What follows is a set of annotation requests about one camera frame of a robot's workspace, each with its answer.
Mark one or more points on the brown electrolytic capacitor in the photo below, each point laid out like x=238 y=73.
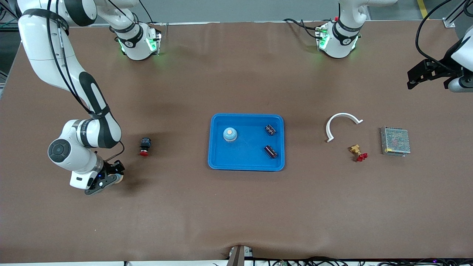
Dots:
x=271 y=152

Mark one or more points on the white curved plastic piece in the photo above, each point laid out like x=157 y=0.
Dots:
x=344 y=115

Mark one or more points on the blue plastic tray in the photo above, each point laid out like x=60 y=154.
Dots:
x=247 y=162

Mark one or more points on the small black terminal block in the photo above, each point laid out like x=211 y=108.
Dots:
x=270 y=129

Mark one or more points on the aluminium frame profile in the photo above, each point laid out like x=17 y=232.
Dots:
x=7 y=14
x=449 y=23

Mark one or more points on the grey metal table bracket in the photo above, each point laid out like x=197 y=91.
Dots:
x=238 y=256

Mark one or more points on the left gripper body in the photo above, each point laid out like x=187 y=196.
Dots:
x=442 y=68

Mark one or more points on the red mushroom button black body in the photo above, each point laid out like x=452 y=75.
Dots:
x=145 y=144

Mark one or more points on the blue call bell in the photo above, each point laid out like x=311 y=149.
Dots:
x=230 y=135
x=119 y=179

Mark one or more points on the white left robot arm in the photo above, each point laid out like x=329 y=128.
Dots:
x=338 y=42

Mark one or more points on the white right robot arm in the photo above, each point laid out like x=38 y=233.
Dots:
x=40 y=37

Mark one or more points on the metal mesh power supply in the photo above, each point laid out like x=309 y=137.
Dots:
x=395 y=140

